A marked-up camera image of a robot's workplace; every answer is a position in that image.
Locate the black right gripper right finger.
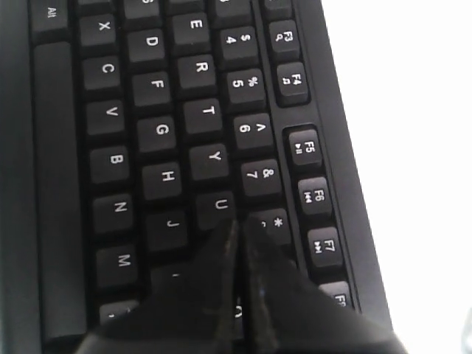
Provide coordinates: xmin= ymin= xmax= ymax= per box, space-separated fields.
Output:
xmin=241 ymin=218 xmax=406 ymax=353

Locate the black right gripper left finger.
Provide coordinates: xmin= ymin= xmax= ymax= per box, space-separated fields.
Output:
xmin=76 ymin=220 xmax=238 ymax=353

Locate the black acer keyboard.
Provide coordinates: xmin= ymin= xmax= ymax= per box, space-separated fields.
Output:
xmin=1 ymin=1 xmax=392 ymax=353

